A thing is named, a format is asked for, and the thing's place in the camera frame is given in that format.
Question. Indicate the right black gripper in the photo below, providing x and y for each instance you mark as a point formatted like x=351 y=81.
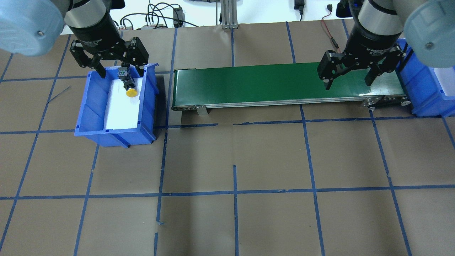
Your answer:
x=369 y=40

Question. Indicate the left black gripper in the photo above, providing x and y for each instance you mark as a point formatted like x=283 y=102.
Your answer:
x=95 y=34

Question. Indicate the red push button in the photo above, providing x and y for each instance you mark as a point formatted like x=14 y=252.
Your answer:
x=124 y=72

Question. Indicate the yellow push button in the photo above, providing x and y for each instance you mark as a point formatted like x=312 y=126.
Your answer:
x=130 y=88

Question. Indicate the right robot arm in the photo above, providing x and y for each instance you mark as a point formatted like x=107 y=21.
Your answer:
x=428 y=26

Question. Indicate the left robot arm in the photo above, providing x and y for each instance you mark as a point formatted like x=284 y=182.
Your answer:
x=31 y=27

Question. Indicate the white foam pad left bin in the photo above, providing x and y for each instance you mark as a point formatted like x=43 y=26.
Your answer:
x=122 y=112

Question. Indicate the white foam pad bin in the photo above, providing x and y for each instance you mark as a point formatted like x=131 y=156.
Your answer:
x=122 y=112
x=446 y=79

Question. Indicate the left blue plastic bin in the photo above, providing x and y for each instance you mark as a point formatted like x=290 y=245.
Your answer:
x=90 y=122

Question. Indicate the blue plastic bin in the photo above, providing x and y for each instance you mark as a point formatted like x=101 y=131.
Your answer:
x=90 y=122
x=424 y=90

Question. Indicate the green conveyor belt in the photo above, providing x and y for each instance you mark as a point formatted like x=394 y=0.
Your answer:
x=279 y=84

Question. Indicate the right blue plastic bin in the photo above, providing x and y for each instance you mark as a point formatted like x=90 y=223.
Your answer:
x=424 y=90

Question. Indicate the black power adapter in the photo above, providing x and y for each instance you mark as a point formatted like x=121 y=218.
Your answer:
x=178 y=17

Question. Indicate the white foam pad right bin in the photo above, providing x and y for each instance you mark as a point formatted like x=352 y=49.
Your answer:
x=446 y=79

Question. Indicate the aluminium profile post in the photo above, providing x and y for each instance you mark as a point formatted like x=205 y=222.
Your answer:
x=229 y=14

